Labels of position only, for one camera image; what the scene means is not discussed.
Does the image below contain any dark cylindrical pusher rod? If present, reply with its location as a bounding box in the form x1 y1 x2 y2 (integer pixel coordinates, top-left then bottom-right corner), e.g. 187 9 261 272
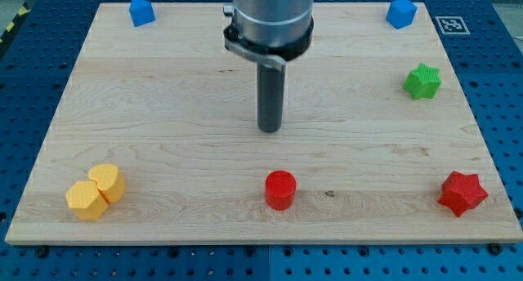
257 64 285 133

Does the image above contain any black clamp ring mount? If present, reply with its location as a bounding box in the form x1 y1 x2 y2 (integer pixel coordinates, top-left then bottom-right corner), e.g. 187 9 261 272
223 4 314 70

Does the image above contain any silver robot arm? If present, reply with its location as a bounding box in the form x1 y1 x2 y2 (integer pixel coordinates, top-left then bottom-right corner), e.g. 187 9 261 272
223 0 314 133

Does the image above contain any blue triangle block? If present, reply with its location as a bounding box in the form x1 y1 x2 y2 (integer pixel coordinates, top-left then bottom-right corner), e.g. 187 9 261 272
129 0 156 27

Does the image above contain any wooden board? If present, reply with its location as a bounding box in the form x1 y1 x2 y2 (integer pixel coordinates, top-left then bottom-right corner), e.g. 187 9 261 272
6 2 522 246

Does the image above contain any red cylinder block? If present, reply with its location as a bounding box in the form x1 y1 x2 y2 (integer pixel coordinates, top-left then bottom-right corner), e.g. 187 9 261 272
265 170 297 211

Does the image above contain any blue cube block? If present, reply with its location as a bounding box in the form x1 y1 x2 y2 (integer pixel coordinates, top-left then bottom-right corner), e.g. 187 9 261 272
386 0 418 29

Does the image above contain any green star block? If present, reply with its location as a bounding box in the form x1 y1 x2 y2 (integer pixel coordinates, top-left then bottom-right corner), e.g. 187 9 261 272
403 63 441 100

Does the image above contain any white fiducial marker tag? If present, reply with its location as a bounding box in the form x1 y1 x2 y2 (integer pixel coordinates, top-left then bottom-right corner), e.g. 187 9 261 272
436 16 470 35

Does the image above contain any yellow heart block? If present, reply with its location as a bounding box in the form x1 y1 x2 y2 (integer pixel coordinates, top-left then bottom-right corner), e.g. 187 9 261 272
88 164 127 203

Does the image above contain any yellow hexagon block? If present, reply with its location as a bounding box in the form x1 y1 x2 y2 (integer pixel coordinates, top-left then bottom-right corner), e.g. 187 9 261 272
65 181 109 221

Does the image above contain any red star block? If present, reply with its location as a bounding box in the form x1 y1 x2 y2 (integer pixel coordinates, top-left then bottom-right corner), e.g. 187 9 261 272
437 171 489 217

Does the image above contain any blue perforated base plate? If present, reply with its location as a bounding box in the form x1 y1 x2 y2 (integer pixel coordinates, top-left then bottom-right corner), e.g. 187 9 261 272
1 0 522 280

